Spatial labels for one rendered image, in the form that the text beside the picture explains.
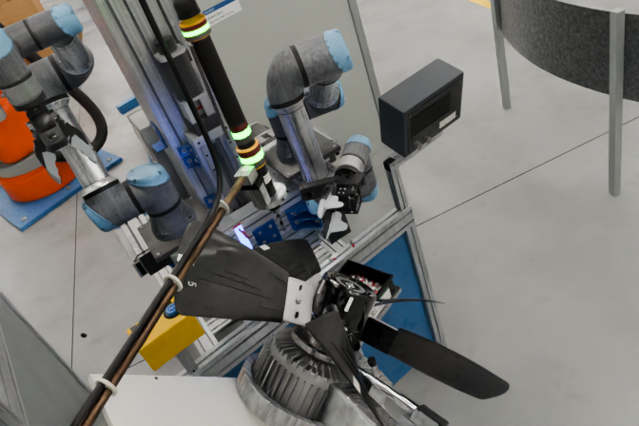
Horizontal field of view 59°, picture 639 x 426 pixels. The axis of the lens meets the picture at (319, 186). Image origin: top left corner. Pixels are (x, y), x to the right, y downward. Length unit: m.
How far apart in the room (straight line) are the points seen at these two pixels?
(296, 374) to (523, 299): 1.70
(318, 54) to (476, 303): 1.58
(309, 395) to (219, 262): 0.31
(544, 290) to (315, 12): 1.85
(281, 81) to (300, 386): 0.75
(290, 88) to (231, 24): 1.53
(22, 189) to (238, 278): 4.05
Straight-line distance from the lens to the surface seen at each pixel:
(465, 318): 2.65
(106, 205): 1.79
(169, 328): 1.53
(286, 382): 1.14
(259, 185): 1.01
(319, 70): 1.48
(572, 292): 2.72
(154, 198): 1.79
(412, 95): 1.71
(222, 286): 1.07
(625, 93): 2.85
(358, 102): 3.54
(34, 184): 4.99
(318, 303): 1.15
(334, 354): 0.87
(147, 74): 1.86
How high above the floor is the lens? 2.06
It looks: 35 degrees down
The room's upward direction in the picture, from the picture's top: 20 degrees counter-clockwise
